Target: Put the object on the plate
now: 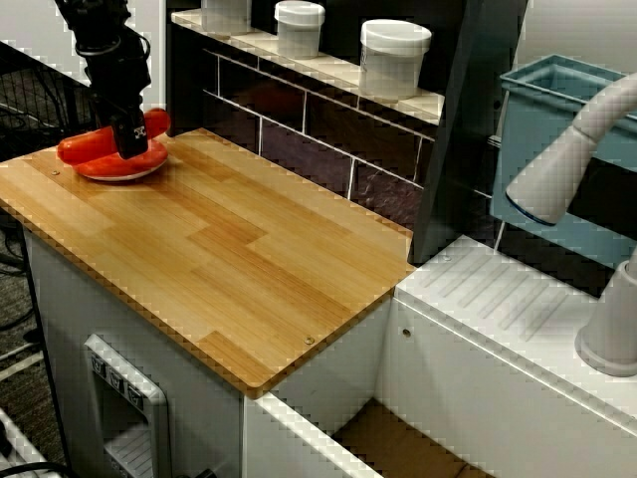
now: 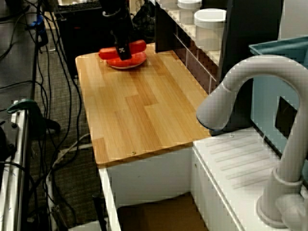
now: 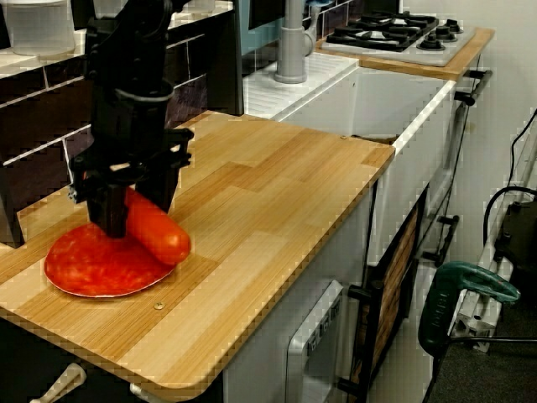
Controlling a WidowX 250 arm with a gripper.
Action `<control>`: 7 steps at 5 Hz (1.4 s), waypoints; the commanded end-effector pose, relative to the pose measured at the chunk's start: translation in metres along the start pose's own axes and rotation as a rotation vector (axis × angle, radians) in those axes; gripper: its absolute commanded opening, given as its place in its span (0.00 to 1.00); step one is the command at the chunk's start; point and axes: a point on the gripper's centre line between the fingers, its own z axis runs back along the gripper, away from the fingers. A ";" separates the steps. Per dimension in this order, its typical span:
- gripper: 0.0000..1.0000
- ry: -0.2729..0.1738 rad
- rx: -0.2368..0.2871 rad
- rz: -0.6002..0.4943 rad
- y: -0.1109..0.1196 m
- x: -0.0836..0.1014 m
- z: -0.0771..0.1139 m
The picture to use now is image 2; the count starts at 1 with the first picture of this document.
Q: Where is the green clamp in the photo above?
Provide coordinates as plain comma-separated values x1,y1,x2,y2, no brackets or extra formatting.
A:
6,98,62,137

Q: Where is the grey toy faucet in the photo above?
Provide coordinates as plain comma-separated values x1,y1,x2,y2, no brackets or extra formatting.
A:
196,54,308,229

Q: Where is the red plate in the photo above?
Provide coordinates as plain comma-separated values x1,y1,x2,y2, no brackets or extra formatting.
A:
106,51,147,70

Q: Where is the large white lidded jar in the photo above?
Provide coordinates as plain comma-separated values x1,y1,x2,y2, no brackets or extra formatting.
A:
193,8,227,51

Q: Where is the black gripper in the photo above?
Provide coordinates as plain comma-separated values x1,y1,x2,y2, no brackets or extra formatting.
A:
102,8,133,61

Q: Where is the small white lidded jar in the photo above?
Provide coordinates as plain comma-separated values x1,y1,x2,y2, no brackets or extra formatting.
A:
177,0,203,25

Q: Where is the black cable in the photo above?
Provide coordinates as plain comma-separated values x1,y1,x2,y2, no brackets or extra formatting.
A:
44,14,84,154
0,0,37,61

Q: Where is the white toy kitchen unit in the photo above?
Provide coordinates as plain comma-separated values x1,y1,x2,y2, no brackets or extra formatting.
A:
75,44,308,231

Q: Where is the dark tile backsplash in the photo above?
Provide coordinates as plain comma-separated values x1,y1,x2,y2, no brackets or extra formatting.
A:
154,0,224,96

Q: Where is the blue clip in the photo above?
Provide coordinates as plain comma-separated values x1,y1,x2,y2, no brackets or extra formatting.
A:
26,14,47,44

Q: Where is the teal plastic bin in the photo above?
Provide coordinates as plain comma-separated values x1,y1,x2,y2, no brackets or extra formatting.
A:
248,35,308,170

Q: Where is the red toy sausage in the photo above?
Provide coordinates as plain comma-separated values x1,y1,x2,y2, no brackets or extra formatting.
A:
98,39,147,60

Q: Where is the black upright panel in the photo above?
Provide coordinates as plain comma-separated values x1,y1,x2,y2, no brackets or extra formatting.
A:
218,0,285,132

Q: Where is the black box case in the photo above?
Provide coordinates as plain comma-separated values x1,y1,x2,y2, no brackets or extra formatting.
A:
54,4,116,79

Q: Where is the white metal frame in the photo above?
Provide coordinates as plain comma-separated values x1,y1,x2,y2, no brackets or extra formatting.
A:
0,102,31,231

